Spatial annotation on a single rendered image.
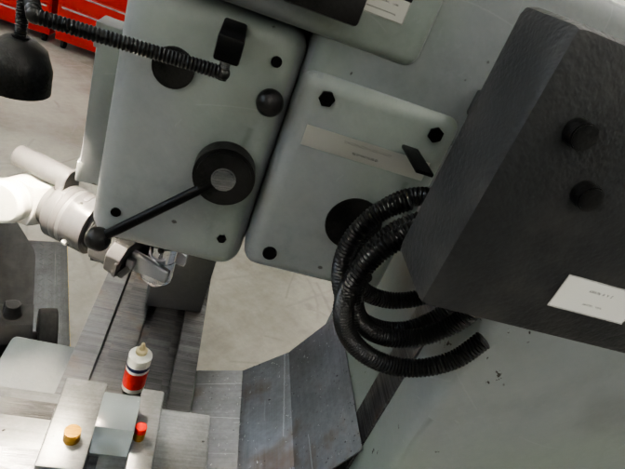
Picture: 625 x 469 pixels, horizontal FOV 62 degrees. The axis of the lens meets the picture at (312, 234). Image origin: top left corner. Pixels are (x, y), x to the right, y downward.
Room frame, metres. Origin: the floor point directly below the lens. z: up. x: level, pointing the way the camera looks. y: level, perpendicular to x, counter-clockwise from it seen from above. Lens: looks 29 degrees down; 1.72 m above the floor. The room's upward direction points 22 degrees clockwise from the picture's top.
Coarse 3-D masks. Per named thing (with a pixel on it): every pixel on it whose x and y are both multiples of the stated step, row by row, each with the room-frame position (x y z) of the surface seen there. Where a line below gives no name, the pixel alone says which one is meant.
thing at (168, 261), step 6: (150, 252) 0.62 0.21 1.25; (156, 258) 0.61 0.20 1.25; (162, 258) 0.62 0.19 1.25; (168, 258) 0.62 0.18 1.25; (174, 258) 0.63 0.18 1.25; (162, 264) 0.62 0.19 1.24; (168, 264) 0.62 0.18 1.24; (174, 264) 0.64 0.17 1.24; (144, 276) 0.62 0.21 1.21; (150, 282) 0.61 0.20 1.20; (156, 282) 0.62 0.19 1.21; (162, 282) 0.62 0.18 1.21; (168, 282) 0.63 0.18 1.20
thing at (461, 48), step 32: (448, 0) 0.59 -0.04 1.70; (480, 0) 0.60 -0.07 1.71; (512, 0) 0.60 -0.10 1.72; (544, 0) 0.61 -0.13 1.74; (576, 0) 0.62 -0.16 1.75; (608, 0) 0.64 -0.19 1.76; (448, 32) 0.59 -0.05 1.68; (480, 32) 0.60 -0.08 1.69; (608, 32) 0.63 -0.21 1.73; (320, 64) 0.56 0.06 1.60; (352, 64) 0.57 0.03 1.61; (384, 64) 0.58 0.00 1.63; (416, 64) 0.59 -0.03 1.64; (448, 64) 0.60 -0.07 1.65; (480, 64) 0.60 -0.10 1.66; (416, 96) 0.59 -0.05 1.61; (448, 96) 0.60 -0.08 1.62
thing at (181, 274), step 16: (192, 256) 0.89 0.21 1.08; (176, 272) 0.88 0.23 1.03; (192, 272) 0.90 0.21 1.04; (208, 272) 0.91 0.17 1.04; (160, 288) 0.87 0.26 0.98; (176, 288) 0.89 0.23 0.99; (192, 288) 0.90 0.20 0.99; (160, 304) 0.88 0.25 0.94; (176, 304) 0.89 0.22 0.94; (192, 304) 0.90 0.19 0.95
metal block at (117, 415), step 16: (112, 400) 0.50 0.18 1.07; (128, 400) 0.51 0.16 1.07; (112, 416) 0.48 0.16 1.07; (128, 416) 0.49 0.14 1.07; (96, 432) 0.46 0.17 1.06; (112, 432) 0.46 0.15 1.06; (128, 432) 0.47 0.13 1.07; (96, 448) 0.46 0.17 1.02; (112, 448) 0.46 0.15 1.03; (128, 448) 0.47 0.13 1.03
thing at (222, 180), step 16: (208, 144) 0.54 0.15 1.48; (224, 144) 0.54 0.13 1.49; (208, 160) 0.52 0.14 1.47; (224, 160) 0.52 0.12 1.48; (240, 160) 0.53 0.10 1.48; (208, 176) 0.52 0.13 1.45; (224, 176) 0.52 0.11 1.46; (240, 176) 0.53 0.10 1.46; (192, 192) 0.52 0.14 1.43; (208, 192) 0.52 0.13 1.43; (224, 192) 0.53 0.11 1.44; (240, 192) 0.53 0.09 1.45; (160, 208) 0.51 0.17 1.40; (128, 224) 0.50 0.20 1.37; (96, 240) 0.49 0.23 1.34
